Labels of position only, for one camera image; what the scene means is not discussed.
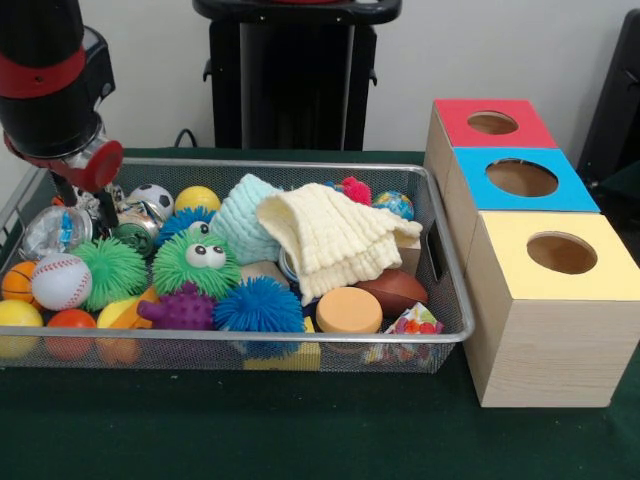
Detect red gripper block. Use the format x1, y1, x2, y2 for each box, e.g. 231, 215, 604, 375
5, 135, 124, 237

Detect clear plastic bottle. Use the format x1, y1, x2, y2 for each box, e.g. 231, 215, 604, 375
20, 205, 93, 261

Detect clear mesh bin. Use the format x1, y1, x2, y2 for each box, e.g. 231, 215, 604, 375
0, 156, 476, 376

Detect wooden box with three holes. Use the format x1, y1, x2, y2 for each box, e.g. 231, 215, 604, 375
424, 98, 640, 409

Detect green spiky ball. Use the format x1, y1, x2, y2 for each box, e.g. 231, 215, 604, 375
70, 238, 149, 313

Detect white baseball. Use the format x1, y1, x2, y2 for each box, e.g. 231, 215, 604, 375
30, 253, 93, 312

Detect yellow ball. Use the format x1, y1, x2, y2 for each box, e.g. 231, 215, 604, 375
175, 186, 222, 214

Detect green fuzzy ball with eyes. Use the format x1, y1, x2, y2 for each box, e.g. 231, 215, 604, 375
151, 226, 243, 299

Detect purple spiky ball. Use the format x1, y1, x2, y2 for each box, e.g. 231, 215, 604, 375
137, 280, 216, 332

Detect mint green knitted cloth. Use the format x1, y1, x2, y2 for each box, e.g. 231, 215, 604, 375
210, 174, 288, 267

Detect blue spiky ball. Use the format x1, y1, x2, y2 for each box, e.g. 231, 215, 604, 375
213, 276, 305, 341

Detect pale yellow knitted cloth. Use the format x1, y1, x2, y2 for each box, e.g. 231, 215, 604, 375
257, 183, 423, 305

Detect dark green table cloth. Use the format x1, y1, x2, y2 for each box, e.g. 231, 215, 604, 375
0, 148, 640, 480

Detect orange round disc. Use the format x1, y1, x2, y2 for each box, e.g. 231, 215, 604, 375
316, 287, 384, 337

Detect small brown football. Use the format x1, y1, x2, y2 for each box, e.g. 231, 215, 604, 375
356, 269, 430, 319

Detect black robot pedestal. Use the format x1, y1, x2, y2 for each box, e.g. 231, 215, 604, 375
193, 0, 401, 151

